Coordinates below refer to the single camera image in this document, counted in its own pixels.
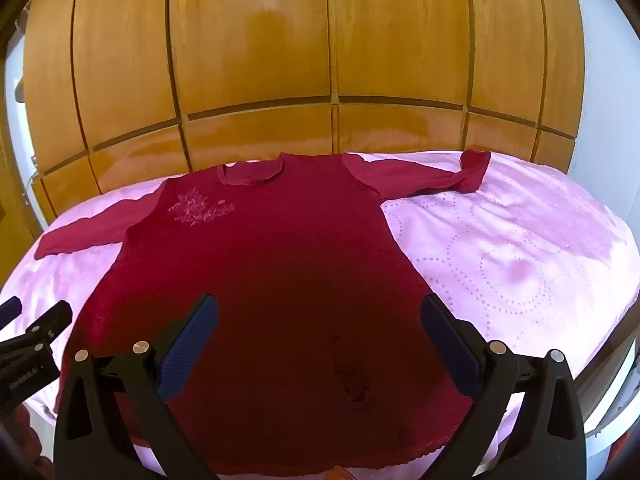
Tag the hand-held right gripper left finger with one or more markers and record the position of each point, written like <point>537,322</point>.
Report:
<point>190,342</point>

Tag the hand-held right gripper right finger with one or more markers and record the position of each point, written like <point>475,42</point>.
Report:
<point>450,347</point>

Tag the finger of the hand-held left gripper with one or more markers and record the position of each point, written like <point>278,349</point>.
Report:
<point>10,310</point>
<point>50,322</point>

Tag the dark red long-sleeved shirt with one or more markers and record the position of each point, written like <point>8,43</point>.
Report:
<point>280,240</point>

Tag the pink dotted bed sheet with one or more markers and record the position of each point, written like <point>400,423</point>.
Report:
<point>500,240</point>

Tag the wooden panelled wardrobe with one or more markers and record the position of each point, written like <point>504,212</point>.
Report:
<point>300,35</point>

